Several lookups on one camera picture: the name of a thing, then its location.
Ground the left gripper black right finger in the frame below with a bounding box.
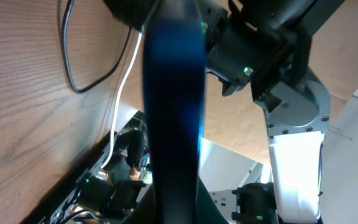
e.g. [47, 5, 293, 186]
[196, 179, 228, 224]

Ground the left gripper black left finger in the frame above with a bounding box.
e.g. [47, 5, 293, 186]
[129, 186, 156, 224]

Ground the blue Galaxy smartphone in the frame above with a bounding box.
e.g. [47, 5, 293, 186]
[142, 1, 206, 223]

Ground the black charger cable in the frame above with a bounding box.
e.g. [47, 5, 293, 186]
[60, 0, 133, 95]

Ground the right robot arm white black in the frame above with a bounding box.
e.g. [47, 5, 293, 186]
[199, 0, 331, 223]

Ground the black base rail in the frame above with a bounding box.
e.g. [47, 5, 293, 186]
[22, 131, 126, 223]

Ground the white power strip cord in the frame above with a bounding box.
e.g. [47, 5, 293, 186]
[99, 30, 144, 170]

